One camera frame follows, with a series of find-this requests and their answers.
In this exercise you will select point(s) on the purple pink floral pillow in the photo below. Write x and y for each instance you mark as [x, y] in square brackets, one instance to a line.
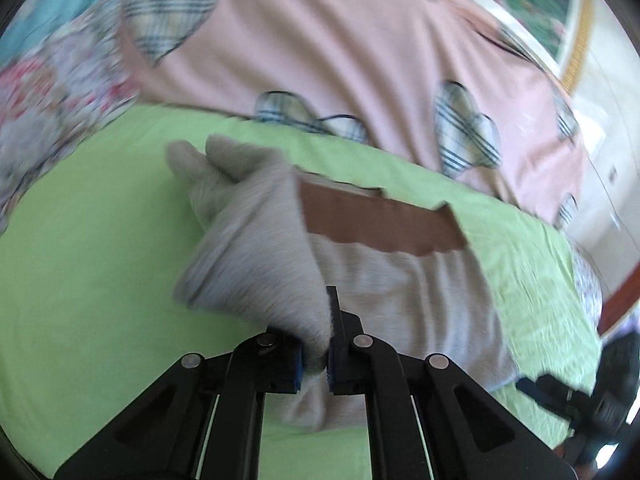
[50, 110]

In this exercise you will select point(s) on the green bed sheet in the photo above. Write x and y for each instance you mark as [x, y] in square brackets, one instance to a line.
[100, 260]

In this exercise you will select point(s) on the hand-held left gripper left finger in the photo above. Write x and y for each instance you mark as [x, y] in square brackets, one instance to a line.
[292, 365]

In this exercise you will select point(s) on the pink quilt with plaid hearts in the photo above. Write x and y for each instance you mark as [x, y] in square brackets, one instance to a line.
[325, 35]

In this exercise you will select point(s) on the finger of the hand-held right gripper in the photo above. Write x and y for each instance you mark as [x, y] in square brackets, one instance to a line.
[550, 395]

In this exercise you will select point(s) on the grey knit sweater brown trim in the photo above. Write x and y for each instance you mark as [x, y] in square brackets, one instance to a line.
[410, 285]

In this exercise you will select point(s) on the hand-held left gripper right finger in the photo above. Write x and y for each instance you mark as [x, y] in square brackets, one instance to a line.
[336, 360]

